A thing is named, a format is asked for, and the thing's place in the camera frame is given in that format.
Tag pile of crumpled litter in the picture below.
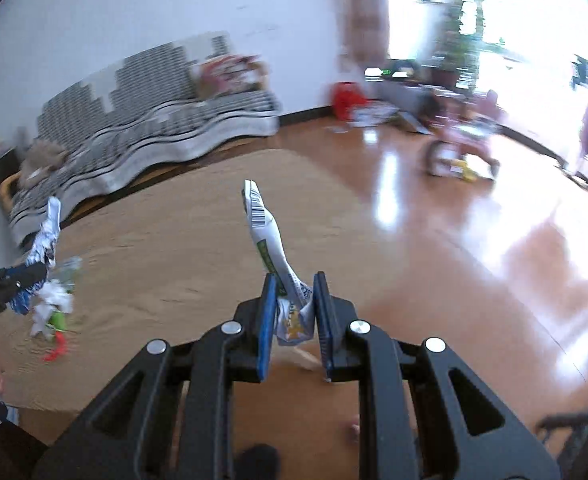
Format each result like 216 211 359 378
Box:
29 280 75 338

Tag pink tricycle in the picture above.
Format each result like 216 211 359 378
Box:
424 90 502 183

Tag dark metal frame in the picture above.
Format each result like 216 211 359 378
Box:
536 407 588 480

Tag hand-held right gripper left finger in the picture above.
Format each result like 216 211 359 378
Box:
33 274 280 480

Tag beige spotted garment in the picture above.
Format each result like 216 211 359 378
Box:
21 140 70 183

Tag grey low cabinet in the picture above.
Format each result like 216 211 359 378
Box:
364 62 470 111

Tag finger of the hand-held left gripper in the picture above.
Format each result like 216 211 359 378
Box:
0 282 42 306
1 263 49 283

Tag red wrapper scrap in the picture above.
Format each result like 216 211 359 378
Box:
43 332 70 363

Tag silver blue printed wrapper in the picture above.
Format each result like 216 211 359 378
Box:
9 196 62 316

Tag white green snack wrapper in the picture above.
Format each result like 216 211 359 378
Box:
242 180 317 347

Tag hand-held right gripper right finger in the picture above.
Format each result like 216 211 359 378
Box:
313 271 562 480

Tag wooden sofa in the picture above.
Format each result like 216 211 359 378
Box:
0 32 282 246

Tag pink cartoon pillow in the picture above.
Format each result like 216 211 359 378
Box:
194 55 270 98

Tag person's left forearm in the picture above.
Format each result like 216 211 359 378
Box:
0 400 50 480

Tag green potted plant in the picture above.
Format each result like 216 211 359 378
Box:
434 0 490 91

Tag scattered printed papers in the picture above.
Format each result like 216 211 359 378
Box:
349 102 400 128

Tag red bag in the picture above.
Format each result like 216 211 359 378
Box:
330 81 370 122

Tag black white striped blanket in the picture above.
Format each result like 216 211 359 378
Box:
9 32 282 246

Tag patterned curtain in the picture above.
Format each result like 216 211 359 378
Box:
346 0 390 68

